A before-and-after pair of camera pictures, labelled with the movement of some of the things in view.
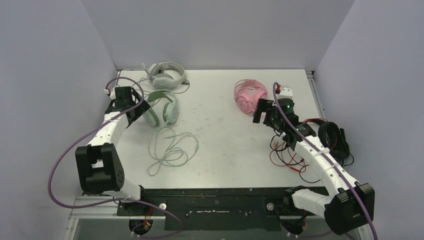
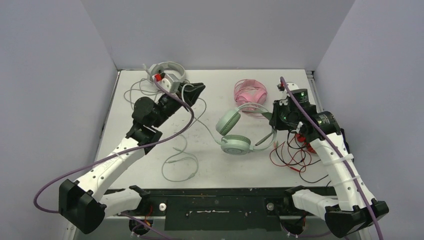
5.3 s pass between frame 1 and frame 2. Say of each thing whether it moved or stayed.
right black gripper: moved
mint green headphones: moved
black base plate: stayed
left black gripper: moved
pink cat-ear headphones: stayed
